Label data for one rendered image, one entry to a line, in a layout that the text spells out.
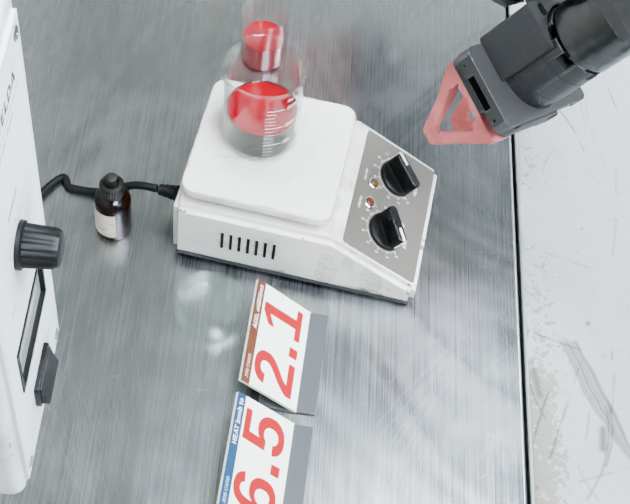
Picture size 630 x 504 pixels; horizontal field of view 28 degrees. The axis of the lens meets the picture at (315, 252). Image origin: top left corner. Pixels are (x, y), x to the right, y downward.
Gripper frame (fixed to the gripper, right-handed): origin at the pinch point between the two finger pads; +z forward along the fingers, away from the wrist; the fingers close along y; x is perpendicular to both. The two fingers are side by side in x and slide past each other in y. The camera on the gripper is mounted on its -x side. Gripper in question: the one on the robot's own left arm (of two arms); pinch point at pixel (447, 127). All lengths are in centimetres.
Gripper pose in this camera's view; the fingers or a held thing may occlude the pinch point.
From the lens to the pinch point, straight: 99.7
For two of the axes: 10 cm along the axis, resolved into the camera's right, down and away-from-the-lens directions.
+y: -6.8, 2.9, -6.7
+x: 4.6, 8.9, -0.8
